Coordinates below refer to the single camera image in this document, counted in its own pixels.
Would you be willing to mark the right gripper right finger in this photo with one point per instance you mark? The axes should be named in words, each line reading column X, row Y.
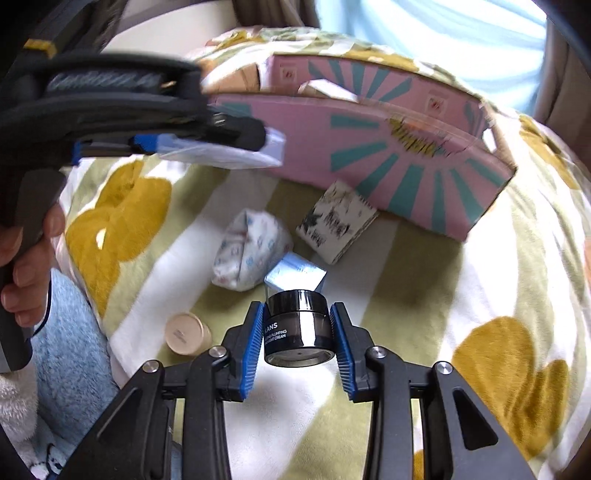
column 462, row 439

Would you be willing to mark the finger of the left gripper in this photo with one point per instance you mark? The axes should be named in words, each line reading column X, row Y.
column 112, row 146
column 237, row 132

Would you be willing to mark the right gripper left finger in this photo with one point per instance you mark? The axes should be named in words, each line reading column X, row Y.
column 132, row 439

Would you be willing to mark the clear plastic packet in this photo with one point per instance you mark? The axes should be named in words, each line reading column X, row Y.
column 172, row 148

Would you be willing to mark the black cream jar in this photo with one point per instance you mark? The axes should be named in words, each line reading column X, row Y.
column 297, row 329

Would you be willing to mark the person's left hand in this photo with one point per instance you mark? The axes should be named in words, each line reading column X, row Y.
column 25, row 295

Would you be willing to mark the light blue fluffy cloth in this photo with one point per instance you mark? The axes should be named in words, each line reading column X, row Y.
column 74, row 379

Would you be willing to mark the white patterned tissue pack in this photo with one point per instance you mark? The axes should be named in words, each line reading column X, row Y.
column 253, row 243

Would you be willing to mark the floral striped blanket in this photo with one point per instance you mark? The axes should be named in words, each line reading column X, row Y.
column 509, row 306

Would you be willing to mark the beige round jar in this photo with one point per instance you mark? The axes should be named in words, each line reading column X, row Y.
column 185, row 334

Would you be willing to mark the white box black calligraphy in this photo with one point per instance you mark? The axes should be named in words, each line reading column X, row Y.
column 338, row 218

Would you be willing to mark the brown left curtain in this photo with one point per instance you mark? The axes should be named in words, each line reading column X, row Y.
column 276, row 13

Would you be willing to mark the brown curtain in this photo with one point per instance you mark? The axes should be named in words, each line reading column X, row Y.
column 563, row 100
column 276, row 13

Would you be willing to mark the white fluffy sleeve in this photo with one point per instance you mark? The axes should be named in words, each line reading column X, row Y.
column 18, row 406

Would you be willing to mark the light blue small box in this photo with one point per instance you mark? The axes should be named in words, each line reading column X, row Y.
column 293, row 272

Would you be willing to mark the pink teal cardboard box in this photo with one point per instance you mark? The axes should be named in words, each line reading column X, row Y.
column 413, row 146

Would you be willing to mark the light blue window curtain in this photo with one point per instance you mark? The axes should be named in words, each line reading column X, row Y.
column 496, row 47

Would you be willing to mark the brown right curtain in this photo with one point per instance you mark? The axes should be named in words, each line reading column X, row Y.
column 563, row 100

